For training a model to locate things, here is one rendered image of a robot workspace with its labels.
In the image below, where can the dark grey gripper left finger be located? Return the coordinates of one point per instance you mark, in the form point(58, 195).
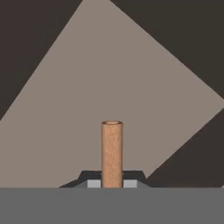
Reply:
point(91, 178)

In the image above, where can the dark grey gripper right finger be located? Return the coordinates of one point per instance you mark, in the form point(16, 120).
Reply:
point(132, 178)

